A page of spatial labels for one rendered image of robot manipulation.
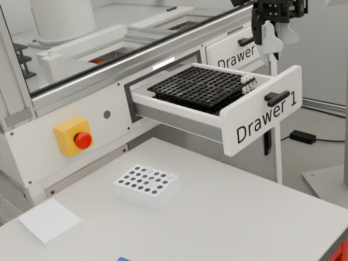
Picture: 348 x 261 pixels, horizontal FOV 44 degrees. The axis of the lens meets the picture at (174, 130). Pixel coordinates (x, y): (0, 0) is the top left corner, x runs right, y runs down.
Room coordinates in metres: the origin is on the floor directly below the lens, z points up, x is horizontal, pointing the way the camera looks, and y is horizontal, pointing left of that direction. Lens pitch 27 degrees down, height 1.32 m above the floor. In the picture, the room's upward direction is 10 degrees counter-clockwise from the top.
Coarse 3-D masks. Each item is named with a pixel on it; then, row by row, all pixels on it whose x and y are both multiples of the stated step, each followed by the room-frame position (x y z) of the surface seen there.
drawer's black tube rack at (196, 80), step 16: (176, 80) 1.09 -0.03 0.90; (192, 80) 1.08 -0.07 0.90; (208, 80) 1.06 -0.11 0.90; (224, 80) 1.04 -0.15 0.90; (240, 80) 1.02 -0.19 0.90; (160, 96) 1.07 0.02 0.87; (176, 96) 0.99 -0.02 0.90; (192, 96) 0.97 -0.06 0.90; (208, 96) 0.95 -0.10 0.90; (240, 96) 0.98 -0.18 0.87; (208, 112) 0.92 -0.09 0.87
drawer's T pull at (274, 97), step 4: (272, 92) 0.89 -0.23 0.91; (284, 92) 0.87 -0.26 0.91; (288, 92) 0.88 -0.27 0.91; (268, 96) 0.87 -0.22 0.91; (272, 96) 0.86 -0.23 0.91; (276, 96) 0.86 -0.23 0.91; (280, 96) 0.86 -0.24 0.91; (284, 96) 0.87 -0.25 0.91; (268, 100) 0.87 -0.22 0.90; (272, 100) 0.84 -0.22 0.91; (276, 100) 0.84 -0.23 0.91; (280, 100) 0.85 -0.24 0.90; (268, 104) 0.84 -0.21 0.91; (272, 104) 0.84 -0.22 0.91; (276, 104) 0.84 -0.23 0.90
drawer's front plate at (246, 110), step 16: (272, 80) 0.91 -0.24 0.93; (288, 80) 0.94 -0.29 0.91; (256, 96) 0.86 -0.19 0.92; (288, 96) 0.94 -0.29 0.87; (224, 112) 0.80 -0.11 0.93; (240, 112) 0.82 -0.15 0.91; (256, 112) 0.86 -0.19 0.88; (272, 112) 0.89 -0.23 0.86; (288, 112) 0.94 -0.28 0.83; (224, 128) 0.80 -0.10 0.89; (256, 128) 0.85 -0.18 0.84; (224, 144) 0.80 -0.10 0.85; (240, 144) 0.81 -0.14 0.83
